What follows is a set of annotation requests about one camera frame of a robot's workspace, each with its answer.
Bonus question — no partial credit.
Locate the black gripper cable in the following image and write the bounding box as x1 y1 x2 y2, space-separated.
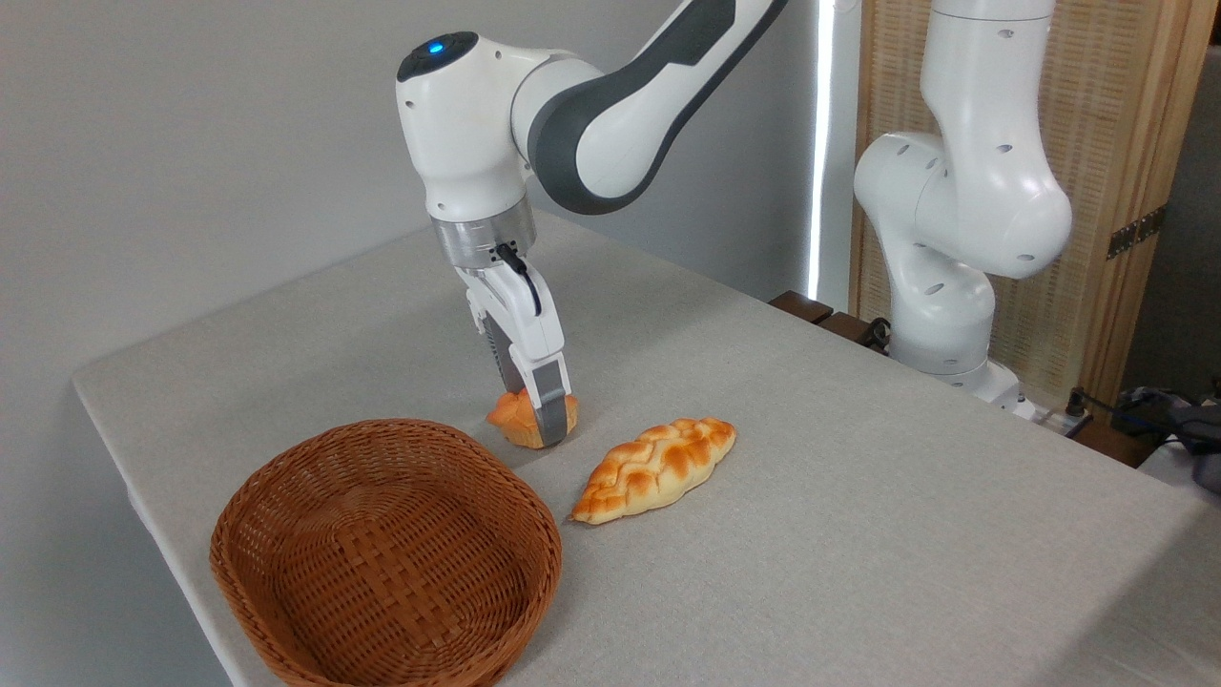
494 242 543 318

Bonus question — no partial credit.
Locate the braided bread loaf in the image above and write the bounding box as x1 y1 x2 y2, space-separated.
570 417 738 527

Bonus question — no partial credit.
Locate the dark brown wooden block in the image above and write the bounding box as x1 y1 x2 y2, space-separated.
818 311 875 346
769 290 836 325

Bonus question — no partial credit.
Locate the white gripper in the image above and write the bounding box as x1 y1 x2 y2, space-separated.
456 260 574 450

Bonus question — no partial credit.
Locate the brown wicker basket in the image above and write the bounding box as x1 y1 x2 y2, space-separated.
209 418 564 687

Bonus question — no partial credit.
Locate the flower-shaped bread bun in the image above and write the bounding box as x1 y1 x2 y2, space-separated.
486 386 580 450

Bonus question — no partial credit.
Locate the black power cable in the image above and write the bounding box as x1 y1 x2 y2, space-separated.
1065 385 1221 451

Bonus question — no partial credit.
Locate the white power strip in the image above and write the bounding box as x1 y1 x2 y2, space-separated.
1034 405 1094 440

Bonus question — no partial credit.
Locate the metal screen hinge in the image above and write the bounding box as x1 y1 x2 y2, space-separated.
1107 204 1168 260

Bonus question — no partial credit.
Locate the grey tablecloth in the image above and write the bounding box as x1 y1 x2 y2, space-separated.
72 212 1221 687

